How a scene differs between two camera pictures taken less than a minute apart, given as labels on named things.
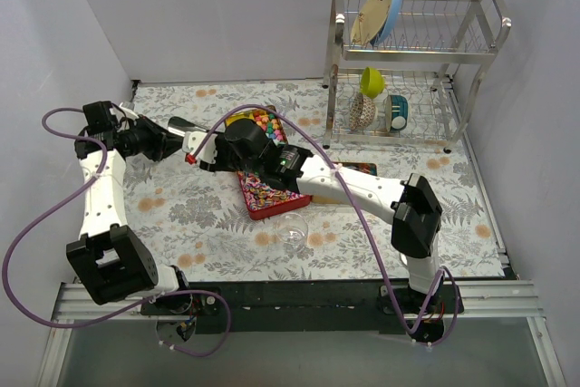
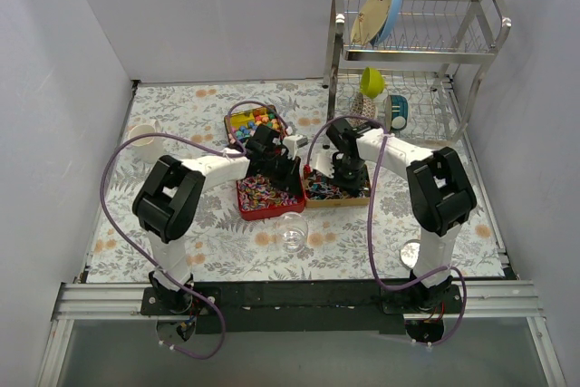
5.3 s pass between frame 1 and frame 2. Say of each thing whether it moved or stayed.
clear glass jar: stayed
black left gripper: moved
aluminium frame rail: stayed
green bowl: stayed
